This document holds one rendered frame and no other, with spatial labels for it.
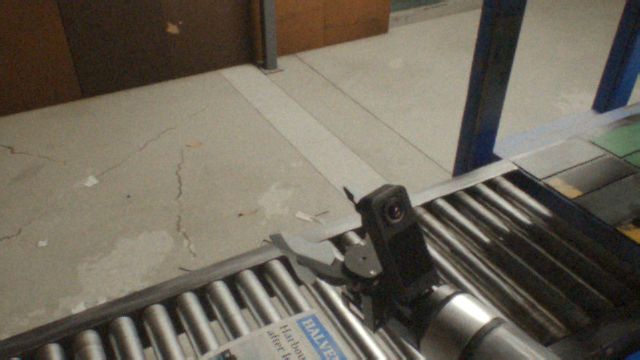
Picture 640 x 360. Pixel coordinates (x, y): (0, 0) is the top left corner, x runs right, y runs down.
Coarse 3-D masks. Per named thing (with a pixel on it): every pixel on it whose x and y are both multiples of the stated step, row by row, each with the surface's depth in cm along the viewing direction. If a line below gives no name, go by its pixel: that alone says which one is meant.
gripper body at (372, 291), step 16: (368, 240) 60; (352, 256) 59; (368, 256) 58; (352, 272) 57; (368, 272) 57; (352, 288) 62; (368, 288) 57; (384, 288) 57; (448, 288) 54; (352, 304) 61; (368, 304) 58; (384, 304) 59; (400, 304) 57; (416, 304) 55; (432, 304) 53; (368, 320) 60; (384, 320) 61; (400, 320) 58; (416, 320) 53; (400, 336) 60; (416, 336) 53
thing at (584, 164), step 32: (576, 128) 168; (608, 128) 168; (512, 160) 154; (544, 160) 153; (576, 160) 153; (608, 160) 153; (544, 192) 145; (576, 192) 141; (608, 192) 142; (576, 224) 139; (608, 224) 132
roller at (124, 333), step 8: (120, 320) 109; (128, 320) 109; (112, 328) 107; (120, 328) 107; (128, 328) 107; (112, 336) 106; (120, 336) 106; (128, 336) 106; (136, 336) 107; (112, 344) 106; (120, 344) 104; (128, 344) 104; (136, 344) 105; (120, 352) 103; (128, 352) 103; (136, 352) 103
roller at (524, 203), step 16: (496, 192) 145; (512, 192) 142; (528, 208) 138; (544, 208) 136; (544, 224) 134; (560, 224) 132; (560, 240) 131; (576, 240) 128; (592, 240) 127; (592, 256) 125; (608, 256) 123; (608, 272) 122; (624, 272) 120
